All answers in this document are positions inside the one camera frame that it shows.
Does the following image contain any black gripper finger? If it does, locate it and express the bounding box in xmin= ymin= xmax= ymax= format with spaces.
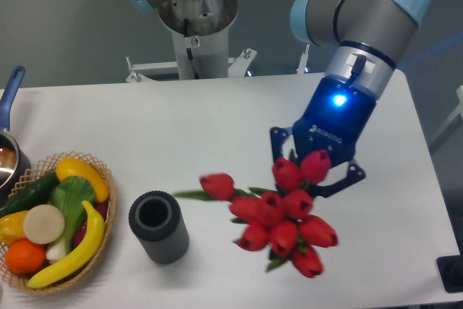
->
xmin=311 ymin=160 xmax=365 ymax=198
xmin=269 ymin=127 xmax=297 ymax=163

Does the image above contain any dark green cucumber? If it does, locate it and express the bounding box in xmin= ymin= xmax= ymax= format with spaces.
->
xmin=1 ymin=172 xmax=59 ymax=217

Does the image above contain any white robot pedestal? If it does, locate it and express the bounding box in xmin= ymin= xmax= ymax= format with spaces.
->
xmin=126 ymin=0 xmax=258 ymax=82

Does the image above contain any yellow banana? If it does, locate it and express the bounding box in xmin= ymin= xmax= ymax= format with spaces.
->
xmin=27 ymin=200 xmax=105 ymax=289

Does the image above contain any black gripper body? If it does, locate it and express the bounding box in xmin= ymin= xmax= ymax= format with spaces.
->
xmin=292 ymin=77 xmax=376 ymax=167

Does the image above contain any woven wicker basket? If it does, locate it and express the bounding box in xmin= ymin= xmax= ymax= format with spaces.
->
xmin=1 ymin=151 xmax=117 ymax=295

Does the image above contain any green bok choy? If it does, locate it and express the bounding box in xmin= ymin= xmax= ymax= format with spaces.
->
xmin=46 ymin=176 xmax=95 ymax=263

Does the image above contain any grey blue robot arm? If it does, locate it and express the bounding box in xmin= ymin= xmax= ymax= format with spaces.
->
xmin=130 ymin=0 xmax=430 ymax=198

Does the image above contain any beige round disc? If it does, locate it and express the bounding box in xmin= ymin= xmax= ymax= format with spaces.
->
xmin=22 ymin=204 xmax=65 ymax=245

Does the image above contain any grey ribbed vase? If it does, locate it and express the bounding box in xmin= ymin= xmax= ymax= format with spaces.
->
xmin=128 ymin=190 xmax=190 ymax=265

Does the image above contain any yellow bell pepper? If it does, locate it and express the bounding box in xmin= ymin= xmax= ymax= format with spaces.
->
xmin=1 ymin=211 xmax=28 ymax=245

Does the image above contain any orange fruit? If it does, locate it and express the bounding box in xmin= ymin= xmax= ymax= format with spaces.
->
xmin=5 ymin=239 xmax=46 ymax=274

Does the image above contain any blue handled saucepan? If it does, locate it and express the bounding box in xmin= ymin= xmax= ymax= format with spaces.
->
xmin=1 ymin=66 xmax=30 ymax=206

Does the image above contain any dark red vegetable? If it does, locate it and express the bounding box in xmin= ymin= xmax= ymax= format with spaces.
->
xmin=72 ymin=203 xmax=108 ymax=249

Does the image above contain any black device at edge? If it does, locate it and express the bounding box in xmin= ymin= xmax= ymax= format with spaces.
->
xmin=436 ymin=255 xmax=462 ymax=293

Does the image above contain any red tulip bouquet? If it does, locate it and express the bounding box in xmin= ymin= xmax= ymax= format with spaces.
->
xmin=175 ymin=150 xmax=339 ymax=278

